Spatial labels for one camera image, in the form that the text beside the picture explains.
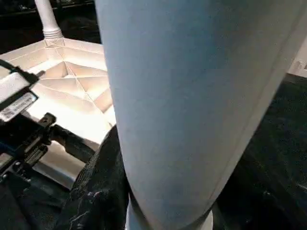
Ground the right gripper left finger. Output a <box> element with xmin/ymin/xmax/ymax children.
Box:
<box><xmin>54</xmin><ymin>124</ymin><xmax>130</xmax><ymax>230</ymax></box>

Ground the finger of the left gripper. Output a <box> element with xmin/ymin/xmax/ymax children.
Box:
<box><xmin>50</xmin><ymin>124</ymin><xmax>98</xmax><ymax>164</ymax></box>

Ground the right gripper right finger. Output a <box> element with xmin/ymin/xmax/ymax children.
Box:
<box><xmin>211</xmin><ymin>149</ymin><xmax>307</xmax><ymax>230</ymax></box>

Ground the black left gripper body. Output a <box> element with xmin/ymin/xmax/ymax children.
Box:
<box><xmin>0</xmin><ymin>111</ymin><xmax>59</xmax><ymax>181</ymax></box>

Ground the white plastic table top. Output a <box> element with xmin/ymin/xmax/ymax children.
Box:
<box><xmin>0</xmin><ymin>37</ymin><xmax>118</xmax><ymax>189</ymax></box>

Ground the white plastic table leg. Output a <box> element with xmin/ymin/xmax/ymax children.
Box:
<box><xmin>35</xmin><ymin>0</ymin><xmax>65</xmax><ymax>47</ymax></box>
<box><xmin>94</xmin><ymin>0</ymin><xmax>307</xmax><ymax>230</ymax></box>

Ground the black work mat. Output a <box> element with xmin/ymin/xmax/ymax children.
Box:
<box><xmin>0</xmin><ymin>5</ymin><xmax>307</xmax><ymax>230</ymax></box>

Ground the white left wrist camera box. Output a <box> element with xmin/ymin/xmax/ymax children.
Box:
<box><xmin>0</xmin><ymin>60</ymin><xmax>47</xmax><ymax>125</ymax></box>

